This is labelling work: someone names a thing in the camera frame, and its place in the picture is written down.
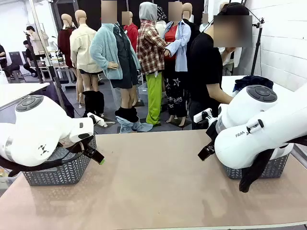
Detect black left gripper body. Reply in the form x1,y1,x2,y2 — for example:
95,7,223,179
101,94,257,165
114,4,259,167
80,135,97,154

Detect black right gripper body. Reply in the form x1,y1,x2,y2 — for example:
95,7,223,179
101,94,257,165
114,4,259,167
205,121,220,149

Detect person's right forearm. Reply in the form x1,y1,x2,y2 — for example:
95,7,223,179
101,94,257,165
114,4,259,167
207,82,234,105

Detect grey woven plastic basket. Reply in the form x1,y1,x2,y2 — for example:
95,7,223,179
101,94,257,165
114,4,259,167
22,135,98,187
222,153,290,180

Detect black trousers at mannequin feet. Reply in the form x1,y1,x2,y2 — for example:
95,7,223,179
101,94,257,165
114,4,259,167
82,90,106,118
114,106,140,123

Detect light denim jeans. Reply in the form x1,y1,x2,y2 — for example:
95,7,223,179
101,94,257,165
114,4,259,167
116,116,154,134

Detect large white table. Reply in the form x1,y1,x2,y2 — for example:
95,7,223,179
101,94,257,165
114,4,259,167
221,75,297,98

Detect person in black t-shirt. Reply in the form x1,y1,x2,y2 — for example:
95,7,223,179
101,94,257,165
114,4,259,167
189,2,253,130

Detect dark purple cloth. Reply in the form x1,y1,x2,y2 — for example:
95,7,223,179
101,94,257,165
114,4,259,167
40,81,75,118

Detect cluttered background desk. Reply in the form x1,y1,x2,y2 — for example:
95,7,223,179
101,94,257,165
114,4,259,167
35,49,76,84

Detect white table with metal leg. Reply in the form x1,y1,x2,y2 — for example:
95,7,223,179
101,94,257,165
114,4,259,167
0,82,50,111

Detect mannequin in star print trousers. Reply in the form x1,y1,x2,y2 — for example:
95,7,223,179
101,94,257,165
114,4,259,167
163,1,192,127

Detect mannequin in light blue fleece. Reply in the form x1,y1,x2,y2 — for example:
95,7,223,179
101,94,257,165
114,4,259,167
89,0,142,113

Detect black tripod stand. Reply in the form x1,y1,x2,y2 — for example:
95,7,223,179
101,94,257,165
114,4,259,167
250,17,265,76

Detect mannequin in cream jacket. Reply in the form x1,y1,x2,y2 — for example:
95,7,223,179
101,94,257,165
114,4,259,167
69,9,104,101

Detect mannequin in plaid shirt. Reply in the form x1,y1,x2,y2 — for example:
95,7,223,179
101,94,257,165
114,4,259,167
136,1,168,126

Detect mannequin in black coat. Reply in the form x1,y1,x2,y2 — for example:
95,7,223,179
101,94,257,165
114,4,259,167
181,2,201,51

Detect mannequin in maroon top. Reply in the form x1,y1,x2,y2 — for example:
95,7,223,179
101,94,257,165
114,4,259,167
57,13,78,70

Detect mannequin in pale mint top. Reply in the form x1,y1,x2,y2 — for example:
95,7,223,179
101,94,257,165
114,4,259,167
199,13,210,33

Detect silver metal pole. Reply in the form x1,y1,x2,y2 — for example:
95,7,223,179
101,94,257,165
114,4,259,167
28,0,70,118

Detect person in beige jacket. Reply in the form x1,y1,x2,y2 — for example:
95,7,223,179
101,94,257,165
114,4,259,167
25,25,50,57

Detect mannequin in red shirt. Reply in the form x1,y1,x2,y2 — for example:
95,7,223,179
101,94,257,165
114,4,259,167
121,11,140,52

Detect mannequin with patterned hat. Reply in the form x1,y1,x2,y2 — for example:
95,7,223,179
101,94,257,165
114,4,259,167
155,6,168,39

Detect person in black at edge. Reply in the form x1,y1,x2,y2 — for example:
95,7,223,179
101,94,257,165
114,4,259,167
0,44,21,79

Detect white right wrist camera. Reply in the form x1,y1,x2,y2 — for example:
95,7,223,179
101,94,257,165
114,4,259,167
193,107,214,123

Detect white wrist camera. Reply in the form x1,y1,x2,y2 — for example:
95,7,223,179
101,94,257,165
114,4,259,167
193,107,214,123
86,112,107,127

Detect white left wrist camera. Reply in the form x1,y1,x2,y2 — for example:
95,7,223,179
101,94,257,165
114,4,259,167
86,112,107,127

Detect mannequin base plate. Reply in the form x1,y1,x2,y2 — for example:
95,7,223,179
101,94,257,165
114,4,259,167
99,117,116,127

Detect left arm black cable sleeve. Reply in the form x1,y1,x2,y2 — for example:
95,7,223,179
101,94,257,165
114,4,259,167
0,141,87,178

